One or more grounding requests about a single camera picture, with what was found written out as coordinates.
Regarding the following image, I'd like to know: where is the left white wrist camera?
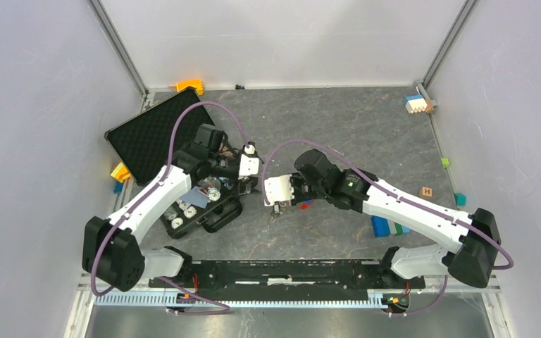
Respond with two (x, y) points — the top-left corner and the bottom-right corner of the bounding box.
(238, 142), (261, 178)

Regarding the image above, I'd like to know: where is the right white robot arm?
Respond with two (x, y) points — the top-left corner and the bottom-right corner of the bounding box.
(291, 149), (501, 288)

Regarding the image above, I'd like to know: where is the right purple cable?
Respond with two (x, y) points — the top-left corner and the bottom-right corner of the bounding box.
(261, 139), (515, 271)

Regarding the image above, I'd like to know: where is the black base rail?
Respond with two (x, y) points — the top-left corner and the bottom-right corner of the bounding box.
(171, 254), (425, 301)

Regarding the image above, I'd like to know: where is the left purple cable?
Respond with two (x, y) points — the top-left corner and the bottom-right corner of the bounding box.
(89, 101), (255, 298)

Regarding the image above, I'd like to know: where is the yellow orange brick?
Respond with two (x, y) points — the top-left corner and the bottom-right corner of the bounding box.
(110, 161), (132, 183)

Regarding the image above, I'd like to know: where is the small blue block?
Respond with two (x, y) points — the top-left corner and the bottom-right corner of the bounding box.
(113, 182), (124, 195)

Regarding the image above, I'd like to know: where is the black poker chip case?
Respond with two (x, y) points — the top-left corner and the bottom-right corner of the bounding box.
(105, 88), (243, 239)

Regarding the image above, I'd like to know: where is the orange toy brick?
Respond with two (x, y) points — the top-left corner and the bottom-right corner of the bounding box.
(175, 79), (204, 96)

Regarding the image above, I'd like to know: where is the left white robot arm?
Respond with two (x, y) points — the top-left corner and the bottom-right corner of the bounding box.
(82, 124), (261, 296)

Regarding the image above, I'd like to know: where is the blue green white brick stack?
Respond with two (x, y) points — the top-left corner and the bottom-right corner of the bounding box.
(371, 215), (411, 238)

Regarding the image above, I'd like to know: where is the white slotted cable duct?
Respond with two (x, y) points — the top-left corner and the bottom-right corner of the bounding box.
(95, 289), (387, 309)

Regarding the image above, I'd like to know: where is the blue white brown brick stack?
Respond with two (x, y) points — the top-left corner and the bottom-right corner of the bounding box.
(404, 94), (434, 113)

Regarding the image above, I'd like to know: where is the purple cable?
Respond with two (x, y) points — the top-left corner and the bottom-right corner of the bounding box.
(261, 139), (515, 271)
(89, 101), (255, 298)

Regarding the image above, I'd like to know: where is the teal cube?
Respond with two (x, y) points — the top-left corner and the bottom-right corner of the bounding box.
(454, 192), (466, 208)

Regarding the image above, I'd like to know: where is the wooden letter H cube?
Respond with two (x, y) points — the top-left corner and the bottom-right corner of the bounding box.
(418, 187), (433, 199)

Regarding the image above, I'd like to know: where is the keyring with blue red tags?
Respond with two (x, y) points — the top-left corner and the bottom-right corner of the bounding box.
(271, 199), (314, 217)

